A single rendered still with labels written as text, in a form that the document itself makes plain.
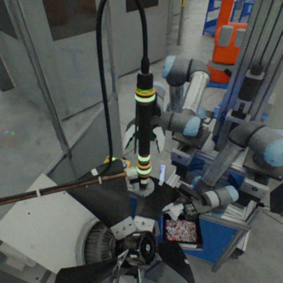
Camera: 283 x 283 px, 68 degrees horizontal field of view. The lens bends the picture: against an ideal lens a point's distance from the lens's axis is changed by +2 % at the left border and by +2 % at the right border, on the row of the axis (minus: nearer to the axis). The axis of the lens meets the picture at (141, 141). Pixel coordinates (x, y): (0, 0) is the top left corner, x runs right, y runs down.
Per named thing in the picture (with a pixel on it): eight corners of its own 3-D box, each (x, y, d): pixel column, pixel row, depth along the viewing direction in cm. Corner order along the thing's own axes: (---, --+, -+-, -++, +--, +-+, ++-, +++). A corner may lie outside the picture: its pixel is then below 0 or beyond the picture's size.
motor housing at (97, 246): (108, 287, 92) (129, 291, 84) (69, 261, 83) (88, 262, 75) (127, 236, 108) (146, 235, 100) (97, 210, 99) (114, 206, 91)
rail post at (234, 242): (211, 271, 181) (240, 230, 128) (211, 266, 183) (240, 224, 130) (216, 273, 180) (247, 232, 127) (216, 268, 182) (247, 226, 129)
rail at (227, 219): (110, 191, 148) (109, 184, 142) (113, 187, 151) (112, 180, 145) (247, 232, 127) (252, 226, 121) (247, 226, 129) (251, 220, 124)
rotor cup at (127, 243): (108, 265, 78) (132, 267, 70) (115, 224, 86) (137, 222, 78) (135, 270, 86) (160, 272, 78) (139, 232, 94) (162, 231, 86)
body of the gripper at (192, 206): (189, 215, 89) (214, 207, 92) (180, 197, 94) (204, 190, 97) (185, 222, 95) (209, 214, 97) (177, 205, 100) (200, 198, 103)
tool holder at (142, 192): (130, 200, 67) (129, 181, 60) (125, 182, 72) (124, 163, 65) (157, 193, 69) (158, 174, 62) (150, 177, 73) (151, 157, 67)
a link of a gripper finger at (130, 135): (126, 161, 58) (142, 141, 64) (125, 145, 54) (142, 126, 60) (116, 156, 60) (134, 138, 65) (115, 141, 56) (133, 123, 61)
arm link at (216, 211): (212, 198, 116) (217, 186, 109) (227, 215, 109) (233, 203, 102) (200, 203, 114) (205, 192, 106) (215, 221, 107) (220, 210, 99)
